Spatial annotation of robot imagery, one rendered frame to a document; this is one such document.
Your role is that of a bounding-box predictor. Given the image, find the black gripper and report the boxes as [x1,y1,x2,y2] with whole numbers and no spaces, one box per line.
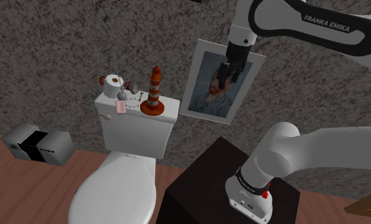
[217,41,252,90]

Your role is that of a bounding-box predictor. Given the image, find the red and white lighthouse figure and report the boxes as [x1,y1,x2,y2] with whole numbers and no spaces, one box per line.
[139,65,165,117]

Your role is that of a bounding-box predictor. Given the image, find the grey and red cone shape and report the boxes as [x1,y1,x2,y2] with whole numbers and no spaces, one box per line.
[125,80,141,95]

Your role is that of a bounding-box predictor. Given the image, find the pink soap bar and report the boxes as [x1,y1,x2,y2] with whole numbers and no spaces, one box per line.
[115,100,127,115]

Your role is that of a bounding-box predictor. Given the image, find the dark robot stand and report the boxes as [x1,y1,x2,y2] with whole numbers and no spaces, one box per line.
[155,136,301,224]

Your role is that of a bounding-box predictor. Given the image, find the white toilet paper roll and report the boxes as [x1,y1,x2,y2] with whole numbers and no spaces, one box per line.
[99,73,126,99]

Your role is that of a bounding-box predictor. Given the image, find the brown wooden furniture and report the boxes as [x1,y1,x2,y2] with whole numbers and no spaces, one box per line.
[343,192,371,220]

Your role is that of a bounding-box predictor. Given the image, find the grey and black box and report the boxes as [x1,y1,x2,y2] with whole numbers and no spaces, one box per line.
[0,122,76,167]

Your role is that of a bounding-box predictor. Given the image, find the framed portrait wall picture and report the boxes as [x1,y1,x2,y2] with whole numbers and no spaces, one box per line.
[179,38,266,125]

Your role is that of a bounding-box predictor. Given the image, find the beaded bracelet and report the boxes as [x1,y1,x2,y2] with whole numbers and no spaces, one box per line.
[124,97,141,109]

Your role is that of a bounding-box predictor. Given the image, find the grey ball on chain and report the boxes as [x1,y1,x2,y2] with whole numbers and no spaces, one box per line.
[111,51,128,101]

